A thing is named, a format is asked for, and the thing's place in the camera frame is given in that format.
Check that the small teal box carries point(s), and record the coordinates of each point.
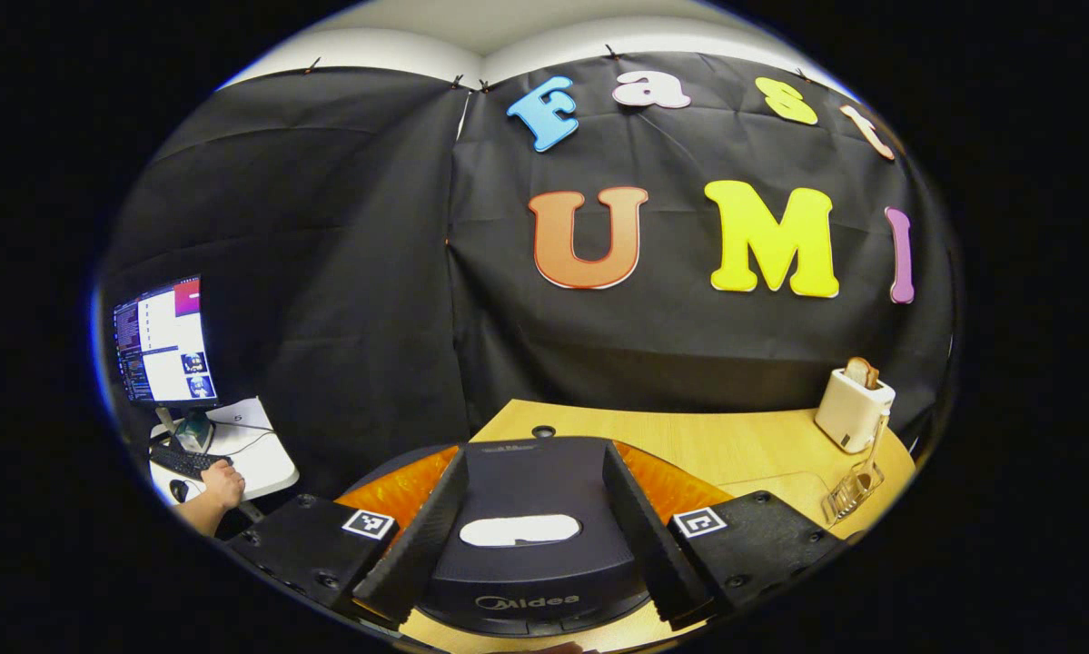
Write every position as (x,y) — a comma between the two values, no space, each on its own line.
(194,431)

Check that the white toaster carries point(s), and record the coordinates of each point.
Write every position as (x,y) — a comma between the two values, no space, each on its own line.
(848,409)

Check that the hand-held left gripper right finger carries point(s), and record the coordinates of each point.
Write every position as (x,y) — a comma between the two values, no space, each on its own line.
(644,536)

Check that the black backdrop cloth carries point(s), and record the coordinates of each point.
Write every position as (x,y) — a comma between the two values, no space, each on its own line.
(344,272)

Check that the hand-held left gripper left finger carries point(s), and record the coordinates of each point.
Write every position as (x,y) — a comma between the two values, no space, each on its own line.
(421,545)

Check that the black keyboard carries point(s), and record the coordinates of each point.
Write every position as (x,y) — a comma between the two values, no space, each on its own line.
(185,460)

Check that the white side table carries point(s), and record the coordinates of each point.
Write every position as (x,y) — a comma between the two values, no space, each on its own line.
(262,454)

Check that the clear rice container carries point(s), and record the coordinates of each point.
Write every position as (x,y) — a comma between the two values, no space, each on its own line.
(780,486)

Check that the dark grey rice cooker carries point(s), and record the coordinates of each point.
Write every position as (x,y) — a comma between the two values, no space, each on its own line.
(526,481)

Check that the black computer mouse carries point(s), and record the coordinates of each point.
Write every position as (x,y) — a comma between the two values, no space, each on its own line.
(179,490)

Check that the brown bread slice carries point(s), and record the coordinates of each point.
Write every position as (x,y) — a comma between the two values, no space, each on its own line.
(874,376)

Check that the pale bread slice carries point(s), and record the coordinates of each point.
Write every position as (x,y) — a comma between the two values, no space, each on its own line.
(856,372)

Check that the computer monitor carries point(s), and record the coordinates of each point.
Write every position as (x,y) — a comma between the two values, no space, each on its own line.
(167,341)

